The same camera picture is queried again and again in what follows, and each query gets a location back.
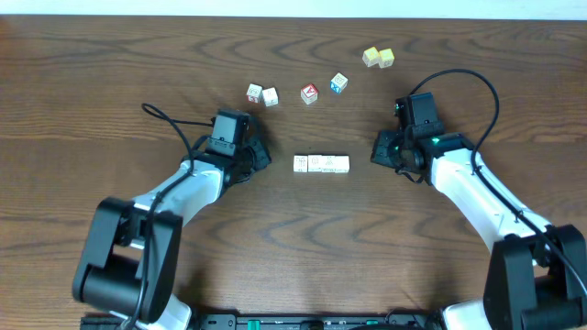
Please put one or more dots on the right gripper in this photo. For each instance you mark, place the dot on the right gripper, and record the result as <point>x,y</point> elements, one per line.
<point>380,155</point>

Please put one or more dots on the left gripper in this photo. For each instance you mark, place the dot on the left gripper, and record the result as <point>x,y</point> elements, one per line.
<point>259,153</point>

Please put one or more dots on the plain wooden block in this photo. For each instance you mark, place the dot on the plain wooden block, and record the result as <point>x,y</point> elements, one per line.
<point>270,96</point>
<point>328,163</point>
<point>300,163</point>
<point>342,164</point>

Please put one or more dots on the wooden block green edge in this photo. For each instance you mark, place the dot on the wooden block green edge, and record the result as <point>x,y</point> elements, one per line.
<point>314,163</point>

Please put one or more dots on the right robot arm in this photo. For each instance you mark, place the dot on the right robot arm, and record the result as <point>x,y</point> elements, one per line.
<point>537,273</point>

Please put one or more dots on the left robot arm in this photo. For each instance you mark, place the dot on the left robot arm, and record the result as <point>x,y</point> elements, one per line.
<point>129,259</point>

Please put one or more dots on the red sided wooden block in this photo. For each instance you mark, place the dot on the red sided wooden block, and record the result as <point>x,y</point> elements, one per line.
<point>254,93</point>

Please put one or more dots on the red letter A block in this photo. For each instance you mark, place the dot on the red letter A block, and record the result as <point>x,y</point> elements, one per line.
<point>309,94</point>

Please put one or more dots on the blue sided wooden block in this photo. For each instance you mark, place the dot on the blue sided wooden block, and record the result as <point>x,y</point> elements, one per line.
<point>338,83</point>

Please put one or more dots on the yellow wooden block right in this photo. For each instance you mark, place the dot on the yellow wooden block right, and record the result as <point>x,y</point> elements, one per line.
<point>386,58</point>

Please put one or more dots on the yellow wooden block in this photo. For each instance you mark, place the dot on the yellow wooden block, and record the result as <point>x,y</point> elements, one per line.
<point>386,58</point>
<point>371,56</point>

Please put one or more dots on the yellow wooden block left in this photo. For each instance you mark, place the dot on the yellow wooden block left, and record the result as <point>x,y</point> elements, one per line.
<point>371,56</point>

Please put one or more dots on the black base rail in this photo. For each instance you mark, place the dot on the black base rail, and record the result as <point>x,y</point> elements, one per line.
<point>395,319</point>

